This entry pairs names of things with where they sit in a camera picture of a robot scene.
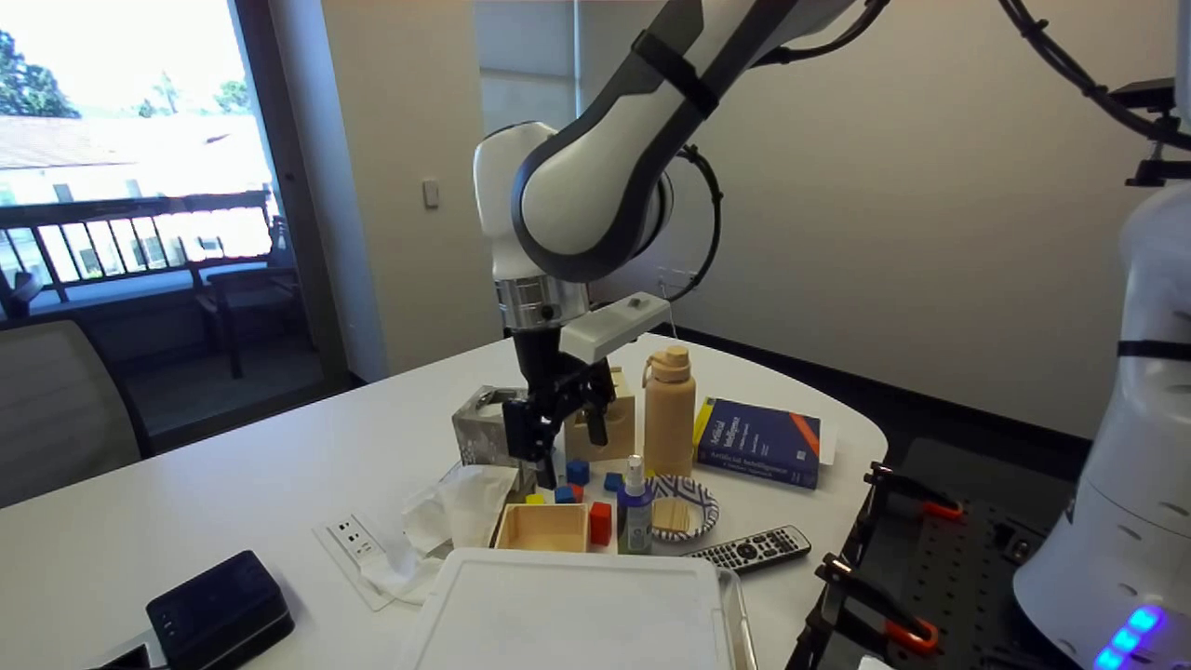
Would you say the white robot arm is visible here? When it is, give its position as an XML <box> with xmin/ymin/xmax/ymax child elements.
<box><xmin>473</xmin><ymin>0</ymin><xmax>1191</xmax><ymax>670</ymax></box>

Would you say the blue wooden block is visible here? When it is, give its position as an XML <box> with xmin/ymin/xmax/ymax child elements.
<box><xmin>566</xmin><ymin>458</ymin><xmax>593</xmax><ymax>483</ymax></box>

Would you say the lower orange handled clamp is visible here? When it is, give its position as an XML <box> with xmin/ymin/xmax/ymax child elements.
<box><xmin>814</xmin><ymin>554</ymin><xmax>941</xmax><ymax>657</ymax></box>

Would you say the small blue capped bottle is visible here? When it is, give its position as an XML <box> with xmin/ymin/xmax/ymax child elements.
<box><xmin>619</xmin><ymin>460</ymin><xmax>650</xmax><ymax>554</ymax></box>

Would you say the red wooden block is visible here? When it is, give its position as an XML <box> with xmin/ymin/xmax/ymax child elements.
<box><xmin>587</xmin><ymin>503</ymin><xmax>613</xmax><ymax>545</ymax></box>

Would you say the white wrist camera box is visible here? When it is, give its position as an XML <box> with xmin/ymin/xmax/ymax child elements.
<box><xmin>560</xmin><ymin>288</ymin><xmax>671</xmax><ymax>363</ymax></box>

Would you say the small wooden tray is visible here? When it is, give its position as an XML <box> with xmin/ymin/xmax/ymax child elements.
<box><xmin>495</xmin><ymin>503</ymin><xmax>587</xmax><ymax>550</ymax></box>

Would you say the upper orange handled clamp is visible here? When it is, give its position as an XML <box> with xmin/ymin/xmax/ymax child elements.
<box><xmin>862</xmin><ymin>460</ymin><xmax>968</xmax><ymax>524</ymax></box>

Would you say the grey office chair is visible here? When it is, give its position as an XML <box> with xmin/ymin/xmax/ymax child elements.
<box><xmin>0</xmin><ymin>318</ymin><xmax>147</xmax><ymax>504</ymax></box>

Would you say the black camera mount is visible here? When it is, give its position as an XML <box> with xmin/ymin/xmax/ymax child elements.
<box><xmin>1111</xmin><ymin>79</ymin><xmax>1191</xmax><ymax>185</ymax></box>

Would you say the black tv remote control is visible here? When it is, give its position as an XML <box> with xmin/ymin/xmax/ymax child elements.
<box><xmin>707</xmin><ymin>524</ymin><xmax>810</xmax><ymax>578</ymax></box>

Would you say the dark blue book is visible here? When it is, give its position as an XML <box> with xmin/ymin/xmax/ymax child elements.
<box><xmin>691</xmin><ymin>396</ymin><xmax>824</xmax><ymax>487</ymax></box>

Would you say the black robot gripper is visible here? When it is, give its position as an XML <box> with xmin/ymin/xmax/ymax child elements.
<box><xmin>509</xmin><ymin>327</ymin><xmax>613</xmax><ymax>491</ymax></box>

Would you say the black rectangular device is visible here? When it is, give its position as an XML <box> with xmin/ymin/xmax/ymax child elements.
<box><xmin>147</xmin><ymin>550</ymin><xmax>295</xmax><ymax>670</ymax></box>

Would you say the orange handled clamp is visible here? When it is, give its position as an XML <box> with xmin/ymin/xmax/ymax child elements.
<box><xmin>814</xmin><ymin>554</ymin><xmax>941</xmax><ymax>657</ymax></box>
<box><xmin>862</xmin><ymin>460</ymin><xmax>968</xmax><ymax>524</ymax></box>

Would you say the clear plastic storage box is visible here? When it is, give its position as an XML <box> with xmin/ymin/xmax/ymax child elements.
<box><xmin>718</xmin><ymin>568</ymin><xmax>761</xmax><ymax>670</ymax></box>

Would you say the wooden shape sorter cube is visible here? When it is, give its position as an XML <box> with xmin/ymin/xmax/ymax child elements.
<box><xmin>566</xmin><ymin>373</ymin><xmax>635</xmax><ymax>460</ymax></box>

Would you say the tan plastic bottle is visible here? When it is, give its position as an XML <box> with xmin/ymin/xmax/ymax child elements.
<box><xmin>643</xmin><ymin>347</ymin><xmax>696</xmax><ymax>476</ymax></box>

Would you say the black outdoor chair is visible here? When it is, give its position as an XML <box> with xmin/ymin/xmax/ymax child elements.
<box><xmin>186</xmin><ymin>214</ymin><xmax>299</xmax><ymax>377</ymax></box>

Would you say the white plastic box lid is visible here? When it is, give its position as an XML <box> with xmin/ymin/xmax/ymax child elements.
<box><xmin>400</xmin><ymin>550</ymin><xmax>735</xmax><ymax>670</ymax></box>

